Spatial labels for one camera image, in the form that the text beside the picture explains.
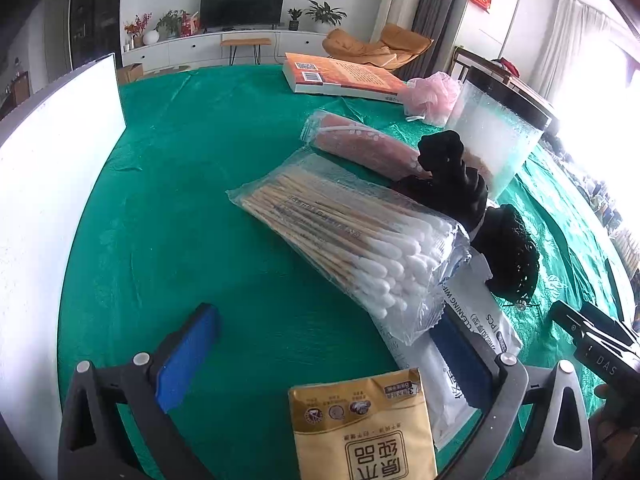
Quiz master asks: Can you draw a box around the black television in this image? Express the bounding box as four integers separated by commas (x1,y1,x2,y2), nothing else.
200,0,287,30

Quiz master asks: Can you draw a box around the cotton swab bag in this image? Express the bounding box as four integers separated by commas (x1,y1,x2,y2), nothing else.
226,150,472,346

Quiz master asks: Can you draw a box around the orange lounge chair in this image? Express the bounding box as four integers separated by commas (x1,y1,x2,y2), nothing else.
322,24,435,72

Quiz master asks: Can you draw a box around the person's right hand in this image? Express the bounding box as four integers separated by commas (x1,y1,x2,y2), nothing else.
590,382,640,480

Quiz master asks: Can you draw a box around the grey curtain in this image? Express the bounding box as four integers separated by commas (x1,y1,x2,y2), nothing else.
410,0,468,81

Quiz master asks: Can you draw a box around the yellow tissue pack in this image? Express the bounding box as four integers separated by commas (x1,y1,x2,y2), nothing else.
288,367,438,480

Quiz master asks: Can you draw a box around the green tablecloth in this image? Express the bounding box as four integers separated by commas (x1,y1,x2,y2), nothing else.
56,64,631,480

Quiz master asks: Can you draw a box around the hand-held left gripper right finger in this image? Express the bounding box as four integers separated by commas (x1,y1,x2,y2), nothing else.
431,310,594,480

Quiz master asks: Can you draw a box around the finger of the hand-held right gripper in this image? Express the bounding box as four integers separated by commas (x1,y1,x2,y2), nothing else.
550,301,632,357
580,301,640,350

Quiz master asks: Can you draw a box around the black mesh pouf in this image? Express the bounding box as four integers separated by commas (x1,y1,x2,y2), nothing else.
472,204,541,311

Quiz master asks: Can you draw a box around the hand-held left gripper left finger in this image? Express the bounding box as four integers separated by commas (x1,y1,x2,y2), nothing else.
58,303,222,480

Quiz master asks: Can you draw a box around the pink bath pouf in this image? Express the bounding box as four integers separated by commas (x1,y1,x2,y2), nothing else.
402,71,461,126

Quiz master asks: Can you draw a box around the wooden chair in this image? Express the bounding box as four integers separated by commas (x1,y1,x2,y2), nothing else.
452,46,556,111

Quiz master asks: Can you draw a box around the red flower arrangement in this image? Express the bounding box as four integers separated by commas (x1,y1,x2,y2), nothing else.
125,12,152,48

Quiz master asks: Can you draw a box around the dark display shelf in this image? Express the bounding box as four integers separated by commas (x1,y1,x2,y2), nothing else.
67,0,126,71

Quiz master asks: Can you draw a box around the large green potted plant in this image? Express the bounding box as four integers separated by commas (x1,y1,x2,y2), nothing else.
305,0,347,28

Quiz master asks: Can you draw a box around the clear jar with black lid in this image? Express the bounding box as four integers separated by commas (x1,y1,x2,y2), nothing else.
445,67,552,201

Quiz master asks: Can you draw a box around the wooden stool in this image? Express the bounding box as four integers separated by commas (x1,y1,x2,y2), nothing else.
221,37,273,66

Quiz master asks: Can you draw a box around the cardboard box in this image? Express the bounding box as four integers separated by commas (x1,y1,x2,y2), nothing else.
116,62,145,84

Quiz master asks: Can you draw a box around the orange book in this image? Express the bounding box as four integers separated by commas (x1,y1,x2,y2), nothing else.
282,52,408,102

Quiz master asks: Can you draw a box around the sheer window curtain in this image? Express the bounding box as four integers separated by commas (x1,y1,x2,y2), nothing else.
530,0,626,106

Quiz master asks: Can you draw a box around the leafy green potted plant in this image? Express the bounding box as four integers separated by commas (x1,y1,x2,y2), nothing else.
156,9,188,38

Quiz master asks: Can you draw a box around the white television cabinet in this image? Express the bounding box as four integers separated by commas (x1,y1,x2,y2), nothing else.
121,30,331,68

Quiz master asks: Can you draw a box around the white wet wipes pack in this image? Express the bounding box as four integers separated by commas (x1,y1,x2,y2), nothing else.
372,250,523,451

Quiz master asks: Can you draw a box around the white board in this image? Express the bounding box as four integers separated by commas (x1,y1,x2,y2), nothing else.
0,53,127,441

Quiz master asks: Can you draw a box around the pink floral cloth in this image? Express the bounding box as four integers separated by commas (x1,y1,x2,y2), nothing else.
301,110,433,183

